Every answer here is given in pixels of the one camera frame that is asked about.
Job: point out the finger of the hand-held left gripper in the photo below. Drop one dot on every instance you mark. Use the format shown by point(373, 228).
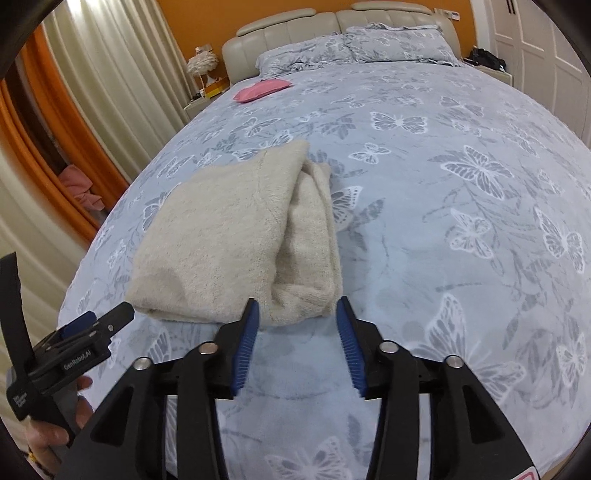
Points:
point(115, 318)
point(81, 322)

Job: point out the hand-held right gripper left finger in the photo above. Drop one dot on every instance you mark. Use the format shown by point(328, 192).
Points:
point(244, 350)

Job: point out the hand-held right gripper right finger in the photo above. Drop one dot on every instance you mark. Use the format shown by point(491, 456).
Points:
point(348, 350)

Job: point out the cream knitted sweater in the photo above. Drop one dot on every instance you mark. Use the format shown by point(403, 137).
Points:
point(207, 249)

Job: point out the pink clothes pile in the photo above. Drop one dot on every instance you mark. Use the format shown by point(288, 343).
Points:
point(81, 187)

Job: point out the person's left hand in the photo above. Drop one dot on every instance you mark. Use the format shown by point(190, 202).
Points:
point(85, 397)

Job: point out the cream curtain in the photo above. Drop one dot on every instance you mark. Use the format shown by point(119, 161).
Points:
point(32, 230)
point(120, 74)

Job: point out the blue butterfly print duvet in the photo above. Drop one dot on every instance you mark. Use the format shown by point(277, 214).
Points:
point(438, 207)

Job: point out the white nightstand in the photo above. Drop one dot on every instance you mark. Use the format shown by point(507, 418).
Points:
point(198, 108)
point(498, 76)

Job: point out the yellow box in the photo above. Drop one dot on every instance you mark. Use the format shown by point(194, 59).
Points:
point(217, 88)

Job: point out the pink pouch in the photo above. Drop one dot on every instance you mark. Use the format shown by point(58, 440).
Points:
point(261, 91)

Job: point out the white feather lamp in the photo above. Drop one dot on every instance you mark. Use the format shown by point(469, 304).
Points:
point(202, 64)

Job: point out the butterfly print pillow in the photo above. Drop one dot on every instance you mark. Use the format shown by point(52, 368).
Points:
point(401, 46)
point(300, 57)

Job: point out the black bag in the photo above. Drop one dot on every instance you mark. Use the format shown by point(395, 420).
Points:
point(485, 59)

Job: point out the beige padded headboard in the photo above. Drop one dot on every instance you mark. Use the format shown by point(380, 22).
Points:
point(295, 30)

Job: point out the white wardrobe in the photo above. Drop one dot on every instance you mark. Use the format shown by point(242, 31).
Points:
point(540, 55)

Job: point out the white wall switch panel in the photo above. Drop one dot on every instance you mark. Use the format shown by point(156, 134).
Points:
point(449, 14)

